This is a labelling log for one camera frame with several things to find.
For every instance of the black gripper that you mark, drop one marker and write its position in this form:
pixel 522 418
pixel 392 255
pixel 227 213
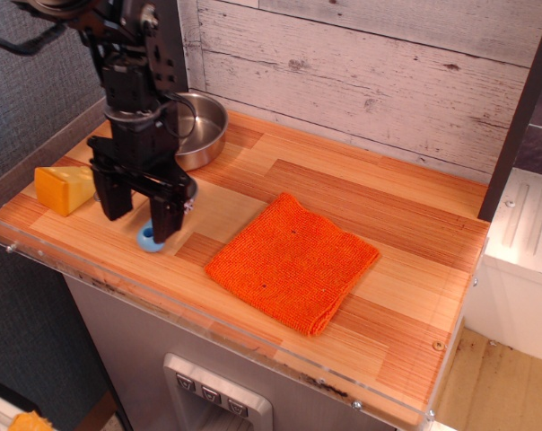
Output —
pixel 141 160

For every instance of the blue spoon with grey bowl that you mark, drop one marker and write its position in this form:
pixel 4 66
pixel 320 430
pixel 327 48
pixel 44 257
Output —
pixel 145 235

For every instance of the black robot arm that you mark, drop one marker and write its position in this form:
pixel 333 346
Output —
pixel 137 52

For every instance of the yellow cheese wedge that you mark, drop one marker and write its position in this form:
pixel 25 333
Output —
pixel 63 189

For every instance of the orange knitted cloth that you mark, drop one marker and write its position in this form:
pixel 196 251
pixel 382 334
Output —
pixel 293 265

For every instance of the stainless steel pot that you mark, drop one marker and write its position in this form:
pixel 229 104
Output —
pixel 202 123

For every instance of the grey toy fridge cabinet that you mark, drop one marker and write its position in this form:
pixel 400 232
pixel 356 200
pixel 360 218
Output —
pixel 132 342

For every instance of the silver dispenser panel with buttons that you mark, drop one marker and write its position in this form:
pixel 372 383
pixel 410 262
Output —
pixel 203 400

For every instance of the yellow object bottom left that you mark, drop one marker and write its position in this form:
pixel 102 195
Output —
pixel 30 421

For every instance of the clear acrylic table guard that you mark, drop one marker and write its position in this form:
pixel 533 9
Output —
pixel 385 346

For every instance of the white toy sink unit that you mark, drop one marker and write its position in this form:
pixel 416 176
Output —
pixel 505 301

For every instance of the dark vertical post left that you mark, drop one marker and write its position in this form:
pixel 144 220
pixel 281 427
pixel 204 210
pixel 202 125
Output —
pixel 174 43

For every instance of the dark vertical post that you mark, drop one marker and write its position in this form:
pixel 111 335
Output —
pixel 174 43
pixel 511 146

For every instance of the dark vertical post right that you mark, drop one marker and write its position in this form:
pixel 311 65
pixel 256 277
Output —
pixel 511 146

